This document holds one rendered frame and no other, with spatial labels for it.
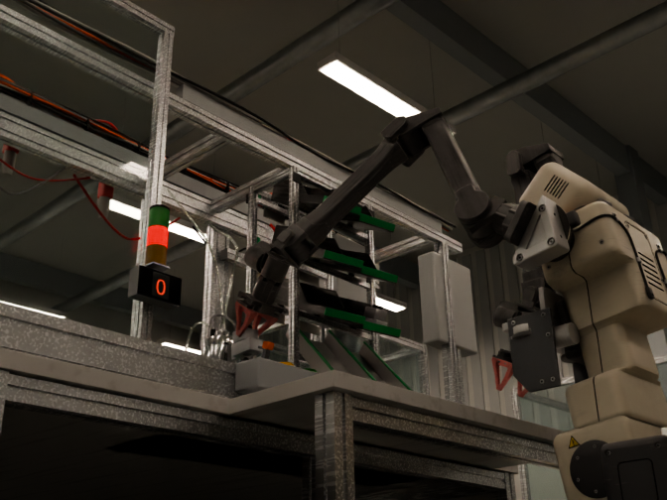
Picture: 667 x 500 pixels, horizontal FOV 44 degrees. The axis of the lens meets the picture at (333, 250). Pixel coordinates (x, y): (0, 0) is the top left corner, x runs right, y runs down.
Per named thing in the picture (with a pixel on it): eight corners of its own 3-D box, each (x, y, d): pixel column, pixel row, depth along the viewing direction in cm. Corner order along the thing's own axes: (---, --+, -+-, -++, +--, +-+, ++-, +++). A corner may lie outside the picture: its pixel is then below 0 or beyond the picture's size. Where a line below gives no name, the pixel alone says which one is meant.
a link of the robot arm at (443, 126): (435, 92, 199) (452, 122, 206) (386, 122, 202) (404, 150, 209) (494, 206, 166) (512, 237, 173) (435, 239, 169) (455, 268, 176)
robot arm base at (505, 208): (527, 200, 160) (560, 219, 168) (496, 189, 166) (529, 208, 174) (508, 241, 160) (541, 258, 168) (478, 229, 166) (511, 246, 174)
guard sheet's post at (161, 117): (147, 393, 189) (173, 36, 230) (136, 390, 187) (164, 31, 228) (139, 395, 191) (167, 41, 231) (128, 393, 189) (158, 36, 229)
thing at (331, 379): (600, 452, 196) (599, 439, 197) (333, 386, 136) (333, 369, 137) (376, 487, 240) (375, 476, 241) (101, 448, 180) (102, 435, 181)
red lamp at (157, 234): (171, 247, 201) (173, 229, 203) (154, 241, 198) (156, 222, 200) (159, 253, 204) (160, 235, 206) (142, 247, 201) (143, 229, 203)
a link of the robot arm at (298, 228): (411, 119, 198) (430, 150, 204) (397, 112, 202) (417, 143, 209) (280, 245, 193) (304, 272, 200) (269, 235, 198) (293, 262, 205)
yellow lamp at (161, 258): (170, 267, 199) (171, 248, 201) (153, 261, 196) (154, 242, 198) (157, 272, 202) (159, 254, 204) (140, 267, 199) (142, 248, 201)
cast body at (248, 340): (263, 352, 196) (261, 324, 199) (250, 348, 193) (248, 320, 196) (239, 362, 201) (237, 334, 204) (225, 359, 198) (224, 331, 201)
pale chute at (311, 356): (372, 399, 210) (380, 384, 209) (331, 392, 202) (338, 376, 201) (324, 343, 232) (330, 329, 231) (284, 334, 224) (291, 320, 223)
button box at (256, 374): (331, 403, 176) (331, 375, 179) (258, 386, 162) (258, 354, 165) (307, 409, 181) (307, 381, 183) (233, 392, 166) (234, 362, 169)
